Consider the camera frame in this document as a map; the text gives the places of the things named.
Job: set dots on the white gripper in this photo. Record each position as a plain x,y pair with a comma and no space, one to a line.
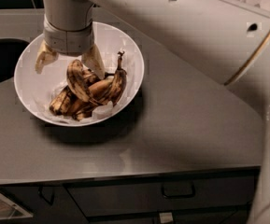
67,40

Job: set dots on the spotted top banana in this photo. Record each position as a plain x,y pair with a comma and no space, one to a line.
77,84

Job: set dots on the spotted banana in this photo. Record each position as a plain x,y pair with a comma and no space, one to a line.
77,84
118,84

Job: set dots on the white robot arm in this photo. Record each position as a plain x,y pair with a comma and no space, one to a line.
225,39

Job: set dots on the dark back banana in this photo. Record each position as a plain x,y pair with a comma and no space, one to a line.
89,77

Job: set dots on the dark banana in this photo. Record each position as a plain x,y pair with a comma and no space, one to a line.
89,77
61,103

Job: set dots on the yellow middle banana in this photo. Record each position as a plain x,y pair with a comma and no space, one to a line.
80,110

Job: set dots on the large white bowl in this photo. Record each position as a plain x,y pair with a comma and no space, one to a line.
35,91

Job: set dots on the dark left banana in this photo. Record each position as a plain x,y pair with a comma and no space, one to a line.
61,103

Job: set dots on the spotted right banana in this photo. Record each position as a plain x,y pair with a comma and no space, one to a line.
118,84

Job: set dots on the white paper in bowl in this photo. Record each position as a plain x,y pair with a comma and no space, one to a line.
99,112

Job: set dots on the dark drawer front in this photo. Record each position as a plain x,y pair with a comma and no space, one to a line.
146,197

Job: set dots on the glass panel appliance door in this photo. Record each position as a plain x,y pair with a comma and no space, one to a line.
10,210

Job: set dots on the white drawer label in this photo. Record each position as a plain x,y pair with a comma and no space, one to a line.
166,218

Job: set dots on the black cabinet handle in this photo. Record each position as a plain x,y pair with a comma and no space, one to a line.
46,194

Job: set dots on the black drawer handle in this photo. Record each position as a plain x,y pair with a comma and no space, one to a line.
178,192

